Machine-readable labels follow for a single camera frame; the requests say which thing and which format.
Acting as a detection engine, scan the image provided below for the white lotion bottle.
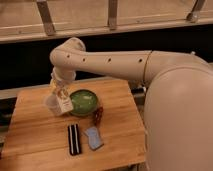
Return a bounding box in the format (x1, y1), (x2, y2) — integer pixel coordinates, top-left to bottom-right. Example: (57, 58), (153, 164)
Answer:
(54, 88), (73, 114)

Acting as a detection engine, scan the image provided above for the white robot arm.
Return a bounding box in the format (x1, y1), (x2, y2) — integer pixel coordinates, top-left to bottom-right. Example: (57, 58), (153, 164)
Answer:
(50, 38), (213, 171)

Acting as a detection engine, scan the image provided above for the green ceramic bowl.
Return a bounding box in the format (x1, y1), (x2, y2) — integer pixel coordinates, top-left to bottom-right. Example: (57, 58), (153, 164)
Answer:
(70, 89), (99, 117)

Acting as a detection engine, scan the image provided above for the clear plastic cup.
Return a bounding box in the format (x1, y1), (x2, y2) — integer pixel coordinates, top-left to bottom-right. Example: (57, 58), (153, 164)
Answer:
(45, 94), (61, 116)

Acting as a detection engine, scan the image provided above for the small brown red object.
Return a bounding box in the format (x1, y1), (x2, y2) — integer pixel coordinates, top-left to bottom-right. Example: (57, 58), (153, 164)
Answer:
(94, 107), (103, 126)

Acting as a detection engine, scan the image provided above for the black striped rectangular block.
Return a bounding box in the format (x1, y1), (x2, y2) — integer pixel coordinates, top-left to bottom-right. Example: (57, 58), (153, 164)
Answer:
(68, 124), (81, 156)

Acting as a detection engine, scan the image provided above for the blue folded cloth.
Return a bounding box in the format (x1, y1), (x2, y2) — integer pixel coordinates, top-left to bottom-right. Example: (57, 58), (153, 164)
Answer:
(84, 126), (103, 150)

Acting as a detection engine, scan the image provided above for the wooden cutting board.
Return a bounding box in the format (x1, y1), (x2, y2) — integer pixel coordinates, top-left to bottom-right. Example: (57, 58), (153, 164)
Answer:
(0, 79), (144, 171)

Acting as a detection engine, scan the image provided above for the left metal railing post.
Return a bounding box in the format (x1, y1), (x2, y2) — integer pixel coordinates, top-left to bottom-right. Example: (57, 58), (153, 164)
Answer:
(36, 0), (56, 36)

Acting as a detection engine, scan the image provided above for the metal railing post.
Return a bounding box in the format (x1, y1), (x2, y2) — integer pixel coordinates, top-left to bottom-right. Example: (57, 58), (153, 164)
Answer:
(107, 0), (118, 30)
(186, 0), (206, 23)
(36, 0), (56, 36)

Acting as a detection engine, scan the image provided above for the middle metal railing post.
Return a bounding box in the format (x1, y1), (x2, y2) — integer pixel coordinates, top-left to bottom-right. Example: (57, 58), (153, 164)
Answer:
(107, 0), (118, 30)

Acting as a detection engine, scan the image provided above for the right metal railing post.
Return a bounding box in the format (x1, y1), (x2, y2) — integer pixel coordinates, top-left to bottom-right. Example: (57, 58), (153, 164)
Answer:
(186, 0), (206, 23)

